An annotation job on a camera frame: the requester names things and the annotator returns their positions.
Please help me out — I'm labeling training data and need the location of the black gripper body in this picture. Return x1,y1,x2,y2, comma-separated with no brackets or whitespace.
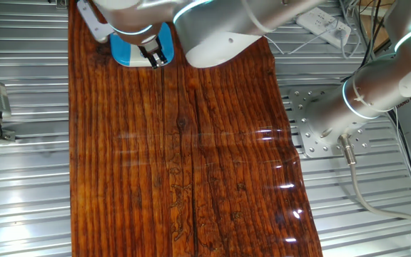
137,36,164,59

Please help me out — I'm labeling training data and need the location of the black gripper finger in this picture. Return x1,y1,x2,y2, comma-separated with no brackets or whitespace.
143,51,161,70
152,47,169,67

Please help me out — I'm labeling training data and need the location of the blue and white desk lamp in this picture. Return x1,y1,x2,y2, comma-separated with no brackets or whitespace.
109,21,175,68

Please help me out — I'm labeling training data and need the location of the wood grain table mat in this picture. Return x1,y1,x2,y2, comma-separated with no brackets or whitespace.
68,0,323,257

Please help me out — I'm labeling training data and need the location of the white power strip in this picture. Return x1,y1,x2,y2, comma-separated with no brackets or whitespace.
295,6,352,49

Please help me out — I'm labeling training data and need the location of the white power plug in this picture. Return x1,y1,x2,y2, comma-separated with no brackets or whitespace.
328,19,350,38

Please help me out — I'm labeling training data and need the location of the brown wooden board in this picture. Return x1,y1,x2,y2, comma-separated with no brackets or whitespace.
358,0,392,51

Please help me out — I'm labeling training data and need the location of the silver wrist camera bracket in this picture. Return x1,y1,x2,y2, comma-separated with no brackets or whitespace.
76,0,116,44

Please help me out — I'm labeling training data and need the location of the white cable tie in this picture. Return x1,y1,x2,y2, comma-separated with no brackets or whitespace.
350,76,395,114
240,0,275,34

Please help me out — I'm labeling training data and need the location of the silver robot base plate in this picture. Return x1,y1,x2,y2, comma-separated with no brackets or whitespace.
287,87,374,158

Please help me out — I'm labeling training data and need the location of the grey robot cable with connector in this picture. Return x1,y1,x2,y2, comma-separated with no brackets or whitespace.
337,133,411,233

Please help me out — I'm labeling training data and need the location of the black cable bundle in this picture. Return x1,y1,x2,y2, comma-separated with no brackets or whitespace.
347,0,388,81

